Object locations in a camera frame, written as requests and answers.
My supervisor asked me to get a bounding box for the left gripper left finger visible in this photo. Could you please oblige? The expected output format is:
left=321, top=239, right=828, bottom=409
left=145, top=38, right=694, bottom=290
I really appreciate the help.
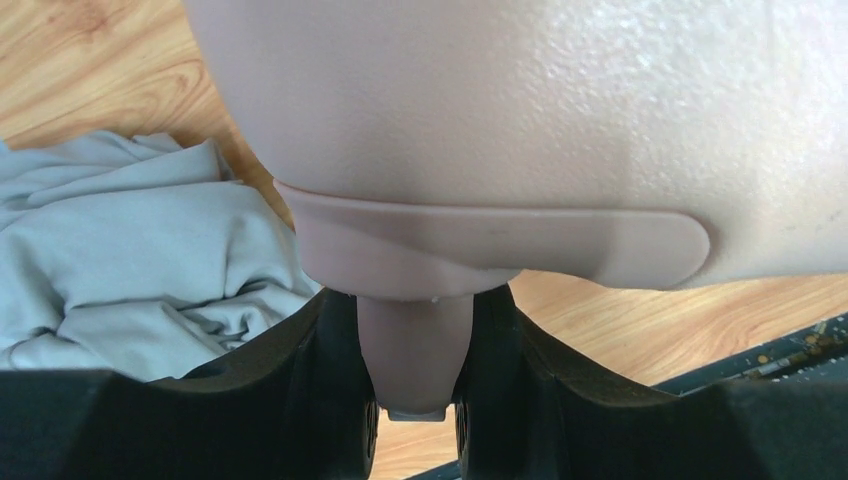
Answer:
left=1, top=290, right=378, bottom=479

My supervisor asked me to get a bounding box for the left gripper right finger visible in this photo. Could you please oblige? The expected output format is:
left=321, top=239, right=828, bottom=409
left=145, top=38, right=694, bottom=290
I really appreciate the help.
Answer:
left=456, top=286, right=847, bottom=479

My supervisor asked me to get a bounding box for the pink suitcase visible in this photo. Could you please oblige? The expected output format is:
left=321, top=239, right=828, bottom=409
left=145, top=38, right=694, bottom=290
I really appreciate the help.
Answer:
left=184, top=1, right=847, bottom=420

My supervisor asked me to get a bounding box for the grey cloth garment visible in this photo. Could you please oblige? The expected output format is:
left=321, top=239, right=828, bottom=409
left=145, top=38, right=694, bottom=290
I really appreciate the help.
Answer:
left=1, top=131, right=319, bottom=381

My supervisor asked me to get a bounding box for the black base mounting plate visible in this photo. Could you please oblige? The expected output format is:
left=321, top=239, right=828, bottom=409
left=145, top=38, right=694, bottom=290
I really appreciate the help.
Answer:
left=426, top=316, right=847, bottom=479

